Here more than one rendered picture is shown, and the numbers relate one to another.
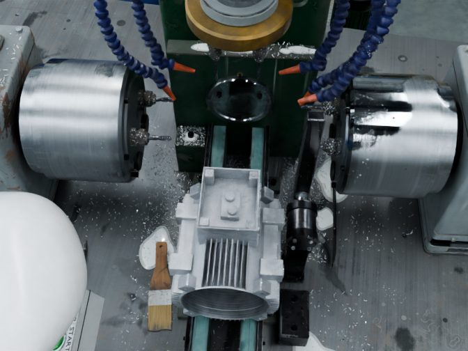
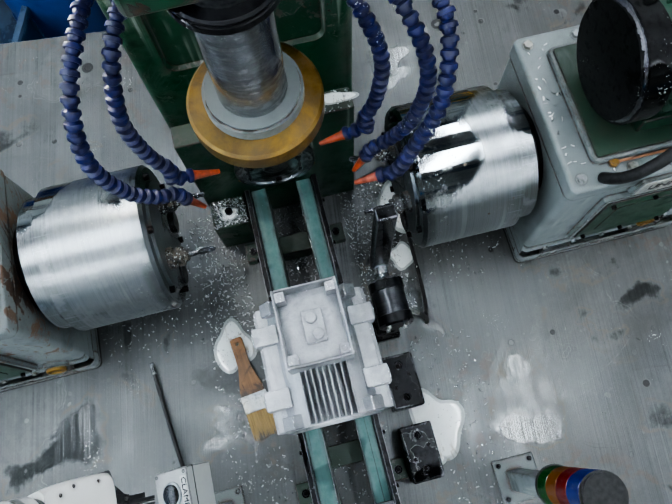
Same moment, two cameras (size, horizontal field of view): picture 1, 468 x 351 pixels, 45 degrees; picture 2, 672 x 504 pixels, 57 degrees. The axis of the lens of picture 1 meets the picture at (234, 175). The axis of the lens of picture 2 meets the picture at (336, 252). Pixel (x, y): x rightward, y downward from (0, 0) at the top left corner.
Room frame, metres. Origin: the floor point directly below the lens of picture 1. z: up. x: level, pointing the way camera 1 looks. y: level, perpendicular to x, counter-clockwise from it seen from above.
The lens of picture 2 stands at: (0.30, 0.00, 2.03)
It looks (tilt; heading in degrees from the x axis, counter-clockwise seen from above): 73 degrees down; 347
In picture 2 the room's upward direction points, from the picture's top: 5 degrees counter-clockwise
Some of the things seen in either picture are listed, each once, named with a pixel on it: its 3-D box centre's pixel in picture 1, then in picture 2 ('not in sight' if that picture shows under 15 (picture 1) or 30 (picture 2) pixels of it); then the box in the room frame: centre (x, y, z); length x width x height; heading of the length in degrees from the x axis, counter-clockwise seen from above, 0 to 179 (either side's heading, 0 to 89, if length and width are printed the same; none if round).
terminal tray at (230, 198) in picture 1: (229, 207); (313, 326); (0.48, 0.01, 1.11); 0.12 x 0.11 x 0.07; 176
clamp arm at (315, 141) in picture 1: (307, 160); (382, 242); (0.58, -0.13, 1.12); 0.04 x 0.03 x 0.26; 176
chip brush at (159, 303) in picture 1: (160, 284); (251, 387); (0.47, 0.16, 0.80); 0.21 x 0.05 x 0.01; 3
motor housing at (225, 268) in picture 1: (228, 252); (322, 360); (0.44, 0.01, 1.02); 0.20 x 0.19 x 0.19; 176
